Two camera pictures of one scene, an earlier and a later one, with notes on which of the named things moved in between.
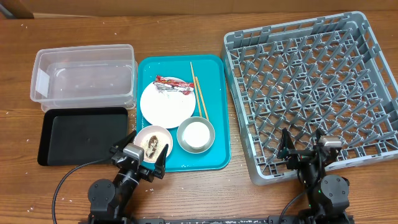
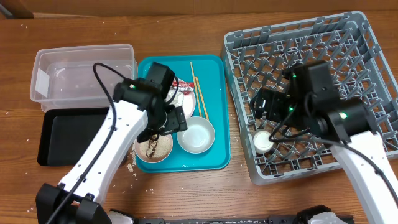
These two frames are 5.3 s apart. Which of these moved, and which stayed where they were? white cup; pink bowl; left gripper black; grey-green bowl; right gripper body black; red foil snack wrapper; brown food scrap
Moved: left gripper black; right gripper body black; white cup
Stayed: brown food scrap; red foil snack wrapper; grey-green bowl; pink bowl
